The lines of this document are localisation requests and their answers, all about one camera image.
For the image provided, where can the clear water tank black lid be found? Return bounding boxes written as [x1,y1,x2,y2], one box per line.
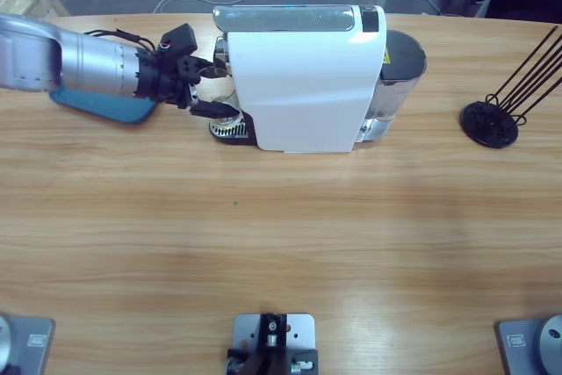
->
[371,28,429,124]

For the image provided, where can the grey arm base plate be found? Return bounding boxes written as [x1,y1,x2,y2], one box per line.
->
[494,313,562,375]
[0,313,56,375]

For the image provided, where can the white capsule coffee machine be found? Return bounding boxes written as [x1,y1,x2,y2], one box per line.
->
[213,4,392,155]

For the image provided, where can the black drip tray silver grille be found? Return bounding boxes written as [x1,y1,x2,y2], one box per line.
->
[208,118,257,148]

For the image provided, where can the grey mount plate black post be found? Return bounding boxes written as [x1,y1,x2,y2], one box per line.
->
[226,312,320,375]

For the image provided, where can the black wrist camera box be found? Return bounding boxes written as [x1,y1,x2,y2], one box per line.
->
[160,22,198,60]

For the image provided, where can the black wrist cable bundle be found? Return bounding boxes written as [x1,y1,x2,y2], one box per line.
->
[83,27,159,54]

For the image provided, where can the clear drinking glass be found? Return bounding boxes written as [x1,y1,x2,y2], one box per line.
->
[195,78,245,131]

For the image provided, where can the blue plastic tray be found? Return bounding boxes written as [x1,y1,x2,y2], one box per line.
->
[47,87,162,126]

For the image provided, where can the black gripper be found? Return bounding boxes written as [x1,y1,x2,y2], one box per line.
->
[136,50,241,118]

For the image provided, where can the silver coffee machine lever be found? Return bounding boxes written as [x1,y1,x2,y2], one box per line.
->
[212,4,357,33]

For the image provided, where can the black capsule holder with rods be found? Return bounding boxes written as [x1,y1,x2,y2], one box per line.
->
[459,25,562,150]

